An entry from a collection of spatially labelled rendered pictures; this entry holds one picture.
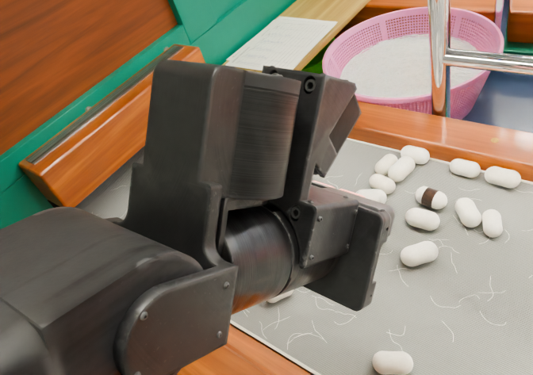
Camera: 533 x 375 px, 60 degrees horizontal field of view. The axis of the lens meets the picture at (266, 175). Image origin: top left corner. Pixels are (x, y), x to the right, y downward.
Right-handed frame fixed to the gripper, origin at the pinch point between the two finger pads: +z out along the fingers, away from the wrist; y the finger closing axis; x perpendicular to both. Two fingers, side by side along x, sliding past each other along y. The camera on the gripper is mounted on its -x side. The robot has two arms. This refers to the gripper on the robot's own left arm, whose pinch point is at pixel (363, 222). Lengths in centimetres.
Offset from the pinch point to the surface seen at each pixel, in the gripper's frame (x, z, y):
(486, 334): 8.0, 8.0, -10.0
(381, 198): 0.3, 14.2, 4.6
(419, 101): -11.5, 27.5, 7.8
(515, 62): -16.9, 20.3, -3.9
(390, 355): 10.8, 1.9, -4.3
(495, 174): -4.9, 19.9, -5.1
